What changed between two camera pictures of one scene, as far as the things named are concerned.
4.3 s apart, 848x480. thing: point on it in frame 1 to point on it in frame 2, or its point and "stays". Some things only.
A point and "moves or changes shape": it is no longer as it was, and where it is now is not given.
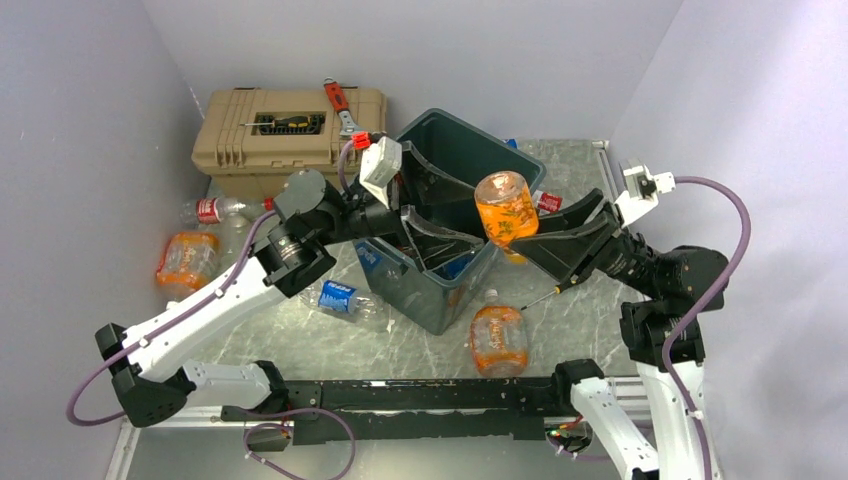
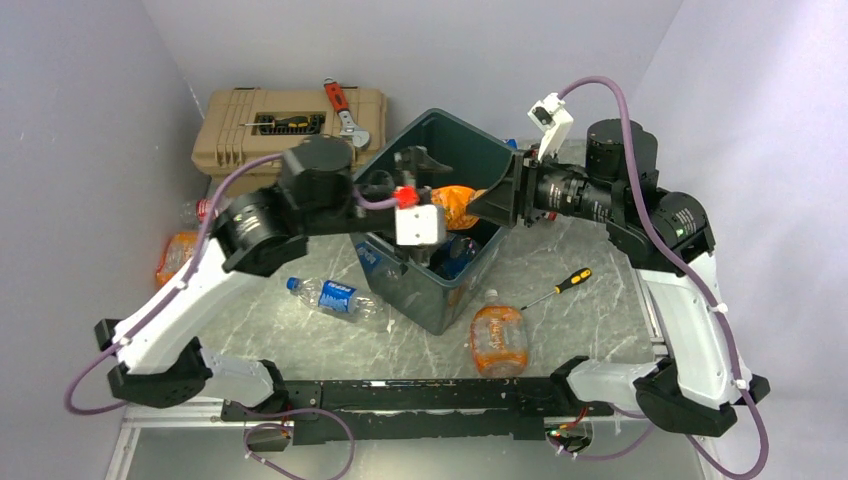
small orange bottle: (508, 211) moves or changes shape
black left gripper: (433, 245) to (414, 161)
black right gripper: (571, 251) to (502, 202)
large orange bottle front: (499, 339) stays
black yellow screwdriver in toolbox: (294, 122) stays
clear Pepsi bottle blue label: (340, 298) stays
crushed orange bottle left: (189, 260) stays
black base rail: (403, 410) stays
